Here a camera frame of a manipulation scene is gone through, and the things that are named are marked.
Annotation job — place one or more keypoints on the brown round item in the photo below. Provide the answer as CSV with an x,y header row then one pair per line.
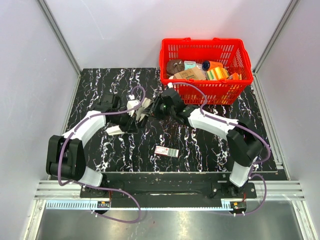
x,y
175,66

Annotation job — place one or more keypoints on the orange small packet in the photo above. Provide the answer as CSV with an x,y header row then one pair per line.
x,y
235,76

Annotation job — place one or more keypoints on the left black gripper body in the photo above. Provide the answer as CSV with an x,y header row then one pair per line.
x,y
124,120

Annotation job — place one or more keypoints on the teal white box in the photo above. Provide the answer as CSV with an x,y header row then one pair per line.
x,y
189,64

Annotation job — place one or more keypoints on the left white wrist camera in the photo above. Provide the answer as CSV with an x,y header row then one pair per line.
x,y
132,105

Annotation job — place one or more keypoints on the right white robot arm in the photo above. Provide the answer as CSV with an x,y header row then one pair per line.
x,y
245,145

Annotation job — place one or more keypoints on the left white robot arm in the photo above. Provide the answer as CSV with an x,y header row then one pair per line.
x,y
66,157

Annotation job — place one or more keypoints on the small white stapler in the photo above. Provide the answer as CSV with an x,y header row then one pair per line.
x,y
114,130

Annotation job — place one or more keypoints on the yellow green striped box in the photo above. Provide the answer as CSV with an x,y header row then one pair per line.
x,y
217,73

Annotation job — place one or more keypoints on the red plastic basket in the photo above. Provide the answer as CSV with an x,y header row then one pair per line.
x,y
230,52

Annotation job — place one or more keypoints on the orange bottle blue cap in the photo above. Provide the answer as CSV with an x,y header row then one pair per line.
x,y
208,65

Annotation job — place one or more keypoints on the brown cardboard packet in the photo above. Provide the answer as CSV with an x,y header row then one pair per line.
x,y
191,73

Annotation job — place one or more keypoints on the black mounting base plate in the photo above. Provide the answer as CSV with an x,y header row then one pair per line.
x,y
207,184

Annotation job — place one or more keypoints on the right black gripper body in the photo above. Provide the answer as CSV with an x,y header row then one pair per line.
x,y
159,109

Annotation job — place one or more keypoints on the large beige stapler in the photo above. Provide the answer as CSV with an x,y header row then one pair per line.
x,y
143,110

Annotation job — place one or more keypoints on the red white staple box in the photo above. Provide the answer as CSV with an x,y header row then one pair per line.
x,y
166,151

